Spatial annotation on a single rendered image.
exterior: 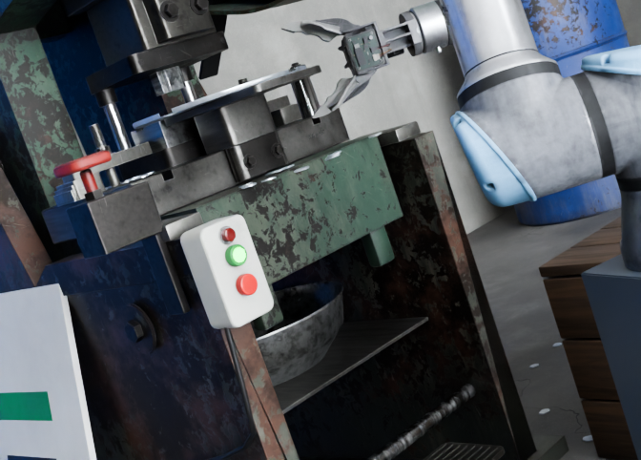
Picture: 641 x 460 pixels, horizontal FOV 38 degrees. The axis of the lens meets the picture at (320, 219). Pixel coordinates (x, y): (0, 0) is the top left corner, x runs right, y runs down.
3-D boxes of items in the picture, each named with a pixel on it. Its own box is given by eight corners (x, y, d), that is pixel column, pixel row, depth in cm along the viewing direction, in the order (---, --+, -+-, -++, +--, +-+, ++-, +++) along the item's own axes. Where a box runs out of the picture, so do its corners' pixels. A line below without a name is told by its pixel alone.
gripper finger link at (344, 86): (313, 116, 147) (347, 68, 146) (310, 116, 153) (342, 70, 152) (330, 128, 147) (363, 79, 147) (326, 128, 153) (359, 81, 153)
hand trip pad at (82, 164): (133, 202, 122) (113, 146, 121) (93, 218, 118) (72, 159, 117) (107, 209, 127) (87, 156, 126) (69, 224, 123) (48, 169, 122)
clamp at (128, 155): (163, 169, 153) (141, 109, 152) (74, 201, 142) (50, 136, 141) (144, 175, 158) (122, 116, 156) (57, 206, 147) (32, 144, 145)
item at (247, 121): (349, 144, 144) (320, 60, 142) (284, 171, 135) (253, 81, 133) (251, 171, 162) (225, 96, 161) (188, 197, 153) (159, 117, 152)
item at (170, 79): (189, 85, 159) (181, 64, 159) (166, 92, 156) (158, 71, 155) (178, 90, 161) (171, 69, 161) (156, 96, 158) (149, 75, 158)
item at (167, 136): (237, 123, 162) (228, 98, 161) (168, 148, 152) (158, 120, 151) (207, 134, 168) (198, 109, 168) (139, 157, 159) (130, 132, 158)
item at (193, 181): (351, 138, 165) (341, 106, 164) (145, 222, 136) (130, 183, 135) (249, 167, 188) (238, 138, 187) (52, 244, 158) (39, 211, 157)
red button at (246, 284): (260, 290, 121) (254, 269, 121) (245, 298, 120) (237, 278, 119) (255, 290, 122) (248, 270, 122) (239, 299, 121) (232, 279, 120)
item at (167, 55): (237, 61, 160) (226, 30, 159) (142, 88, 147) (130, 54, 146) (185, 83, 172) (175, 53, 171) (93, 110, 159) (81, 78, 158)
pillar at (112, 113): (138, 157, 160) (109, 78, 158) (127, 161, 158) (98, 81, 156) (132, 159, 161) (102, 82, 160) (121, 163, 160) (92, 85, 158)
